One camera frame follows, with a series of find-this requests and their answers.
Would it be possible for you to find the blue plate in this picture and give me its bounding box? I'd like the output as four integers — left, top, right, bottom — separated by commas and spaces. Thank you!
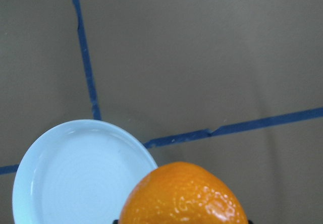
12, 120, 157, 223

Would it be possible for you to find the orange fruit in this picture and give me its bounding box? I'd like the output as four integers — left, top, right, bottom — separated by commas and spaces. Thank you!
118, 162, 249, 223

